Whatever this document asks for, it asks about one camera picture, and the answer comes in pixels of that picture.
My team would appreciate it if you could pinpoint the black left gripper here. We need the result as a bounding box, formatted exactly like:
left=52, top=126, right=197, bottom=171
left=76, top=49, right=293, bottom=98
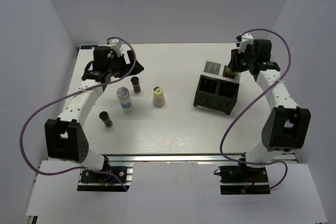
left=107, top=50, right=144, bottom=78

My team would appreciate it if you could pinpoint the yellow-capped red sauce bottle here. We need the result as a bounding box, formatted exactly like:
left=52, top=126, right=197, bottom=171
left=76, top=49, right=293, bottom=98
left=223, top=68, right=236, bottom=79

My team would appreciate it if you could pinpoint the black-capped spice bottle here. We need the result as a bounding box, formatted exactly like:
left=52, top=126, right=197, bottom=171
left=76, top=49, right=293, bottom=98
left=99, top=111, right=113, bottom=127
left=131, top=76, right=141, bottom=94

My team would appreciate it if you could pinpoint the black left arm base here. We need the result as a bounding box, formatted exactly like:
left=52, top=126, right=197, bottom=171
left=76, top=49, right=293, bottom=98
left=77, top=156, right=133, bottom=193

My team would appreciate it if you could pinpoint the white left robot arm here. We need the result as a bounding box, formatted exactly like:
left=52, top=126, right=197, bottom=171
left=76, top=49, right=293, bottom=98
left=45, top=46, right=144, bottom=182

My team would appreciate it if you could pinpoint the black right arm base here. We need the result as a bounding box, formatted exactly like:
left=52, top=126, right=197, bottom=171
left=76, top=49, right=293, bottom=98
left=213, top=156, right=270, bottom=195

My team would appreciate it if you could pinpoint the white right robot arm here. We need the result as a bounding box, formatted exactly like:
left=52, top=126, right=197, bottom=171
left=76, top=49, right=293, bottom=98
left=228, top=38, right=311, bottom=182

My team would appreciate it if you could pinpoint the black condiment organizer rack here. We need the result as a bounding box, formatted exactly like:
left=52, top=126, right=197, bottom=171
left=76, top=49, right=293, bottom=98
left=193, top=60, right=240, bottom=115

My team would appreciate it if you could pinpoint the blue-labelled white granule jar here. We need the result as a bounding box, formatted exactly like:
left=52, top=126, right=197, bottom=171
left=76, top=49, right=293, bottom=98
left=116, top=87, right=133, bottom=112

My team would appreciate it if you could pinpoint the cream-lidded seasoning shaker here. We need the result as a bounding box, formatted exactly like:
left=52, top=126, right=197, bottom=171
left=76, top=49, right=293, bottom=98
left=153, top=87, right=165, bottom=107

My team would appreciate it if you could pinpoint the blue label sticker left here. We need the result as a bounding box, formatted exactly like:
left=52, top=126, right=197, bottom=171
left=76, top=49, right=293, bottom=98
left=80, top=45, right=97, bottom=50

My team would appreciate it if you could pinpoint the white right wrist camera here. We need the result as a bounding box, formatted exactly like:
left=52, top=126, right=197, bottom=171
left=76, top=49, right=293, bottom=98
left=236, top=33, right=254, bottom=54

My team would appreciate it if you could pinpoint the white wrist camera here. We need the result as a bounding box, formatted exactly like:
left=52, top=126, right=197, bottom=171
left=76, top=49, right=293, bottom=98
left=236, top=33, right=254, bottom=54
left=107, top=38, right=123, bottom=56

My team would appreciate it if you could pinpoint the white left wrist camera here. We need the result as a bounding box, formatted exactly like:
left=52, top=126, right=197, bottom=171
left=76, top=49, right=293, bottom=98
left=107, top=38, right=123, bottom=56

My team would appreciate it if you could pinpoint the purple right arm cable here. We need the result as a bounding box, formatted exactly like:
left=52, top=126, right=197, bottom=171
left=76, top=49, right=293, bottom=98
left=219, top=28, right=292, bottom=190

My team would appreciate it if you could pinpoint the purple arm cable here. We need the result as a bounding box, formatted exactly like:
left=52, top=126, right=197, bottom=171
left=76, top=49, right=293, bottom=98
left=219, top=28, right=292, bottom=190
left=19, top=36, right=137, bottom=176

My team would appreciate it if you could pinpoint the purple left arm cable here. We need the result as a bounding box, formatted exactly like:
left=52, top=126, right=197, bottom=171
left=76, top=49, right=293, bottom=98
left=19, top=36, right=137, bottom=176

